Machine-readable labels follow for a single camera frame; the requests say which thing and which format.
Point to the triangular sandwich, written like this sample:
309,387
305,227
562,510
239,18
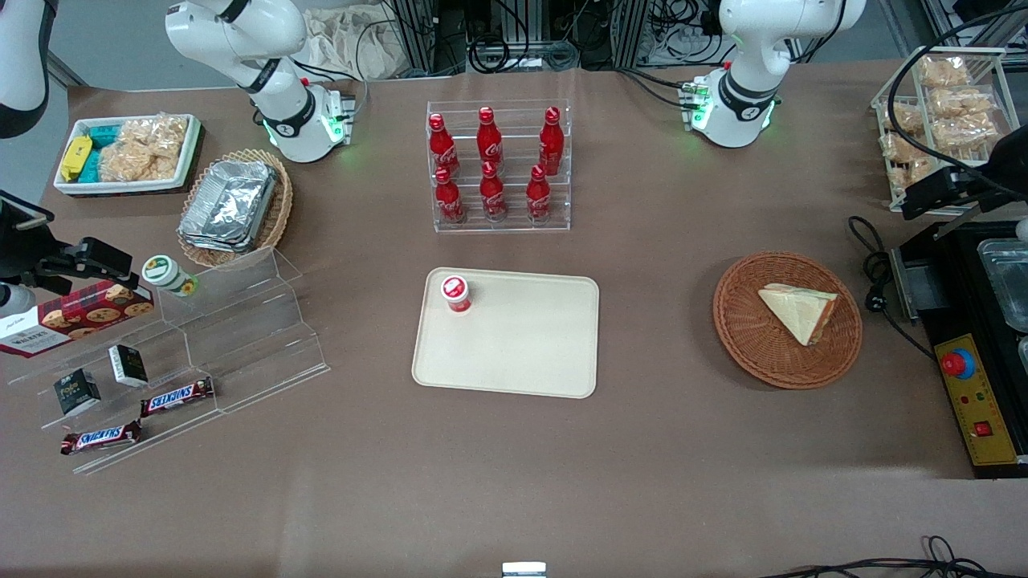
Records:
799,309

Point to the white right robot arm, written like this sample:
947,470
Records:
283,112

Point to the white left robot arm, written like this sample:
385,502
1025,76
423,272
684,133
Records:
747,84

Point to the white rectangular snack tray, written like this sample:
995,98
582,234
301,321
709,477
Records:
120,186

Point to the oval light wicker basket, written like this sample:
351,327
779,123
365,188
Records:
281,209

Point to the round brown wicker basket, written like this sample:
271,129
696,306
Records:
747,337

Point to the beige plastic tray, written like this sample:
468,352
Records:
514,353

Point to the clear bag of pastry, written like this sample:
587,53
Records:
944,72
899,147
907,175
964,132
964,103
903,118

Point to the red cookie box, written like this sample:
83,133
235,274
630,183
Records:
80,317

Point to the green lid yogurt cup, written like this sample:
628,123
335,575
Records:
165,273

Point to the black machine with yellow panel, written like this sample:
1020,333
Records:
956,281

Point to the teal snack packet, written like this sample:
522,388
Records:
91,165
103,135

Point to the clear bag of crackers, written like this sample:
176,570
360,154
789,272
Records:
136,164
157,132

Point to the aluminium foil container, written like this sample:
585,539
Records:
233,197
210,243

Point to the steel pan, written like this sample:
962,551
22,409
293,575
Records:
1008,281

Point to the yellow snack packet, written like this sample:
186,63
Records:
76,156

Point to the small black box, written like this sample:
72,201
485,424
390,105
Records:
128,365
77,392

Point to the snickers chocolate bar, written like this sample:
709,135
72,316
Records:
100,437
177,396

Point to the clear acrylic stepped shelf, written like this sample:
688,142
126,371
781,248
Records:
241,337

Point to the red emergency stop button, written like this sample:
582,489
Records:
957,364

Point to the beige cloth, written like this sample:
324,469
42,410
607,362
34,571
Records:
353,44

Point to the red cola bottle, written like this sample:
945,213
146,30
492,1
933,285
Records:
442,148
492,194
448,199
551,143
537,197
489,138

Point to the red lid yogurt cup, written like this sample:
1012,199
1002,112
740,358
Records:
455,292

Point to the clear acrylic bottle rack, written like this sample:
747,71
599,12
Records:
514,225

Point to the small white block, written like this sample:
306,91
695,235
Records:
524,570

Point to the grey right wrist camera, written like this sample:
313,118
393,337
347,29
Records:
12,299

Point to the aluminium frame post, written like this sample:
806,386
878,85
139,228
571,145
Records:
418,36

